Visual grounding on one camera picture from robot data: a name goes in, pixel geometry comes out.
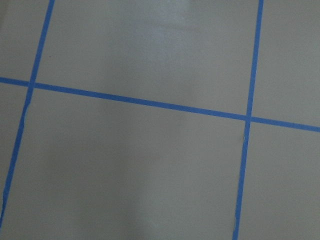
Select brown table mat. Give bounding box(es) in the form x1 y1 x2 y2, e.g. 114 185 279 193
0 0 320 240

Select blue tape grid lines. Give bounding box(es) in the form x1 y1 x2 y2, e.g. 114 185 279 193
0 0 320 240

